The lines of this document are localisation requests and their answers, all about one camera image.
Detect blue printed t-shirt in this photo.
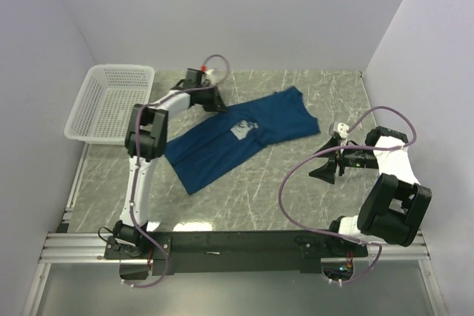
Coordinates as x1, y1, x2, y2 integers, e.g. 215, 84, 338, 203
164, 87, 320, 195

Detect white plastic basket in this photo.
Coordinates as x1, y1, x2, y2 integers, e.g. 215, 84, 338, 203
64, 64, 156, 146

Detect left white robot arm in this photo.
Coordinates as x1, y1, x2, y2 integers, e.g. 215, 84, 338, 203
112, 64, 227, 248

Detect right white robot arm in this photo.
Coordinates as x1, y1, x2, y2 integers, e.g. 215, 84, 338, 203
309, 122, 432, 247

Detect black base beam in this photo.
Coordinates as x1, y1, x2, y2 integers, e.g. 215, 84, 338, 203
104, 230, 368, 276

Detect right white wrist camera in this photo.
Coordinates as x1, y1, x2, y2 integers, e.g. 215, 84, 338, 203
329, 121, 350, 146

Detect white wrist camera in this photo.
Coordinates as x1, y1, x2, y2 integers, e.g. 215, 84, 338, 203
329, 121, 350, 146
201, 66, 226, 86

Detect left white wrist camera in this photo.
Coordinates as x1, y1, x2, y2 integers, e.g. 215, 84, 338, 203
201, 66, 226, 86

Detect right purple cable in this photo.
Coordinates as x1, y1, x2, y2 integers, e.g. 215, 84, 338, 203
278, 105, 418, 286

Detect aluminium frame rail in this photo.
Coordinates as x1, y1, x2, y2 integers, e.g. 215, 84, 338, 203
39, 230, 123, 263

